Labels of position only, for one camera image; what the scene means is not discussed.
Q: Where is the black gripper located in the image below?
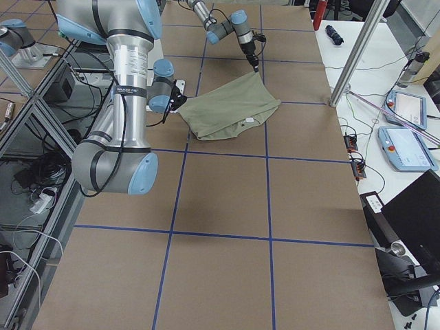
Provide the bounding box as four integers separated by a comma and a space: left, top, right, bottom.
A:
167, 80, 187, 112
239, 30, 267, 72

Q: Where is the olive green t-shirt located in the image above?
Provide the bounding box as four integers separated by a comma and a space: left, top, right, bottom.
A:
179, 71, 281, 141

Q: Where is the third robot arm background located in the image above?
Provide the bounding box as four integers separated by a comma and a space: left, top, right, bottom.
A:
1, 19, 36, 57

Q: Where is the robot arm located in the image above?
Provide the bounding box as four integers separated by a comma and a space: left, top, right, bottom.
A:
178, 1, 267, 72
56, 1, 186, 197

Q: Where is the red fire extinguisher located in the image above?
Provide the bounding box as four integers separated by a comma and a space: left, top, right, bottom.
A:
313, 0, 328, 31

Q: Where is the dark folded cloth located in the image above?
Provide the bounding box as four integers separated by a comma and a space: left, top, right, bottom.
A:
325, 25, 344, 46

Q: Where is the orange black connector module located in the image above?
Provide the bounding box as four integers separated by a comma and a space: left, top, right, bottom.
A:
343, 135, 358, 153

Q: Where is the brown paper table cover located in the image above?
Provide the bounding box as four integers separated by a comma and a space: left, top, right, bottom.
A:
33, 5, 394, 329

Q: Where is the far teach pendant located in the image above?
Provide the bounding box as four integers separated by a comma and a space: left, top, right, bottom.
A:
384, 90, 427, 130

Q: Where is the teach pendant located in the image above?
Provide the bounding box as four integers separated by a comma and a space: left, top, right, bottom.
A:
377, 126, 439, 173
384, 90, 427, 130

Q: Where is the white power strip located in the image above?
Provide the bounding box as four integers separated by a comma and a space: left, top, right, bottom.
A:
30, 192, 54, 214

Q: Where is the black water bottle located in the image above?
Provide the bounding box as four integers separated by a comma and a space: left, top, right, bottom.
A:
397, 51, 430, 88

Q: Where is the near teach pendant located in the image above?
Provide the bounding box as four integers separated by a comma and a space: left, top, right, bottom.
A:
377, 126, 439, 173

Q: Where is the black laptop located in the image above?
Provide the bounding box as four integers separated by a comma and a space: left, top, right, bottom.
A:
382, 170, 439, 274

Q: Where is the aluminium frame post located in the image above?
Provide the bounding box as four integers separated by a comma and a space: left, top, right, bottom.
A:
329, 0, 390, 107

